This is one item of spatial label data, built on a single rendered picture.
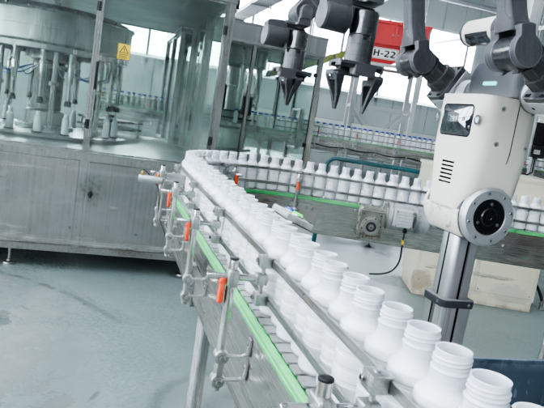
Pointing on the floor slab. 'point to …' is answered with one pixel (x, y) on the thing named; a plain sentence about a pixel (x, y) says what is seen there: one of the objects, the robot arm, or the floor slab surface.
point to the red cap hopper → (386, 28)
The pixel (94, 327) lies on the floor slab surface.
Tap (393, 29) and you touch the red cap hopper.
